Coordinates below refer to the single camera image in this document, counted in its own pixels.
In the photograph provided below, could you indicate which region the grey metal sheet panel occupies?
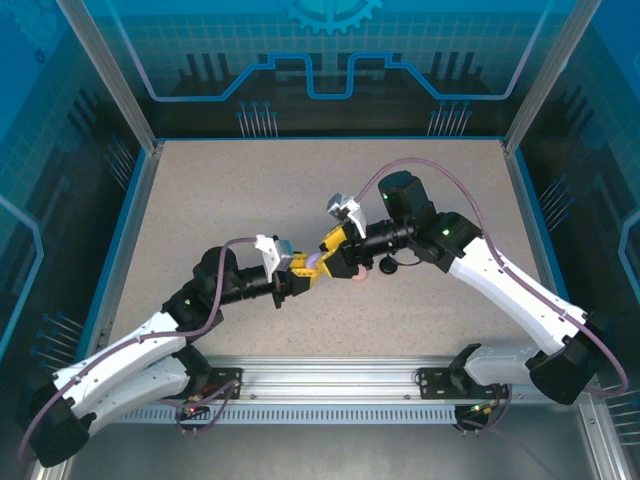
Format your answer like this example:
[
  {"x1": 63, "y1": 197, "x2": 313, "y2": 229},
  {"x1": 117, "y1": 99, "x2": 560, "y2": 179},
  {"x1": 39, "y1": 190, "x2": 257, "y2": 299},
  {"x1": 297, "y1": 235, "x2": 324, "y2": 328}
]
[{"x1": 64, "y1": 423, "x2": 589, "y2": 480}]

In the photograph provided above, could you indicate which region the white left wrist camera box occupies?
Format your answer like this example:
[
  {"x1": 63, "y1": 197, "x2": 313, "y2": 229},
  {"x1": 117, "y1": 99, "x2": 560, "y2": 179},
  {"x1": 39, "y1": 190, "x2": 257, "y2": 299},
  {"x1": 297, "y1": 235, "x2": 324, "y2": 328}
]
[{"x1": 253, "y1": 233, "x2": 296, "y2": 277}]

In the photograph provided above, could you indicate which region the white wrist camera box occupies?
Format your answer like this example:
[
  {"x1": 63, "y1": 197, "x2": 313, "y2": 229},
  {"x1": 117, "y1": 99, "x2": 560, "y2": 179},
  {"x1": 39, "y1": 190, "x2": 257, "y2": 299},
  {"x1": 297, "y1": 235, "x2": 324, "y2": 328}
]
[
  {"x1": 325, "y1": 192, "x2": 370, "y2": 237},
  {"x1": 253, "y1": 233, "x2": 296, "y2": 277}
]

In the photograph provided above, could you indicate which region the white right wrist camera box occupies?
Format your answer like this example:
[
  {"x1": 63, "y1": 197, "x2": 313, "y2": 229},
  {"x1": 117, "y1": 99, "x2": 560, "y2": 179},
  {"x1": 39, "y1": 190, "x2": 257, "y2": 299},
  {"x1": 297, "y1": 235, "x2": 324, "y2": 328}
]
[{"x1": 325, "y1": 192, "x2": 370, "y2": 237}]

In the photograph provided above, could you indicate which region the aluminium table side rail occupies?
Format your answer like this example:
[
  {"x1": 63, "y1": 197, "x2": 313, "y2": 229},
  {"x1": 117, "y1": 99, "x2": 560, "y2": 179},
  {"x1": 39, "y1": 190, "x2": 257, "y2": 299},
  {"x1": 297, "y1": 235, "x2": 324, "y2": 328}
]
[
  {"x1": 501, "y1": 144, "x2": 586, "y2": 364},
  {"x1": 82, "y1": 144, "x2": 164, "y2": 364}
]

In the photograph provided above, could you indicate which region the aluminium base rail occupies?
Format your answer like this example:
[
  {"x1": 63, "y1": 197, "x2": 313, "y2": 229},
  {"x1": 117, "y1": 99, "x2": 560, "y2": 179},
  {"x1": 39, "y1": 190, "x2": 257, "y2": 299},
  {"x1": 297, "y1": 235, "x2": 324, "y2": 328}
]
[{"x1": 64, "y1": 354, "x2": 596, "y2": 401}]

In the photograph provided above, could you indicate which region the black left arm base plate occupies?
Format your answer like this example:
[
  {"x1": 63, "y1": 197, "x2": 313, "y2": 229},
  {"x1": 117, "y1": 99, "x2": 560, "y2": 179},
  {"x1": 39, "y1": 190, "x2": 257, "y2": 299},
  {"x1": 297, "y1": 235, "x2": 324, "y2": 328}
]
[{"x1": 197, "y1": 367, "x2": 244, "y2": 400}]

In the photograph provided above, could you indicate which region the slotted grey cable duct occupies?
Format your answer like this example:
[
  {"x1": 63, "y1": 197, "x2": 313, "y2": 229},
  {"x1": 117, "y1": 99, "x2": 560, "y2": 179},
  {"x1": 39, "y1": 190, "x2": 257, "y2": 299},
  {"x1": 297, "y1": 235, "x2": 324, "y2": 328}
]
[{"x1": 107, "y1": 407, "x2": 501, "y2": 425}]

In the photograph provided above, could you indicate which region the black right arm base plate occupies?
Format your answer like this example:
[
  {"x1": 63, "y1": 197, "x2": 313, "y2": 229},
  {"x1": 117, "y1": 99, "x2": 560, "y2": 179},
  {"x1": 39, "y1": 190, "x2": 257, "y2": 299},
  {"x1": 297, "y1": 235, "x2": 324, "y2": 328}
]
[{"x1": 416, "y1": 367, "x2": 510, "y2": 400}]

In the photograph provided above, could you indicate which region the aluminium frame post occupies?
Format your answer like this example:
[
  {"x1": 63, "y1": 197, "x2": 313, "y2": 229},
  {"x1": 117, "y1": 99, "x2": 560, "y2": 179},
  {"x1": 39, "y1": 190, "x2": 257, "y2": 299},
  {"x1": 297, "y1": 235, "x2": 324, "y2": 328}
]
[
  {"x1": 55, "y1": 0, "x2": 165, "y2": 157},
  {"x1": 501, "y1": 0, "x2": 604, "y2": 157}
]

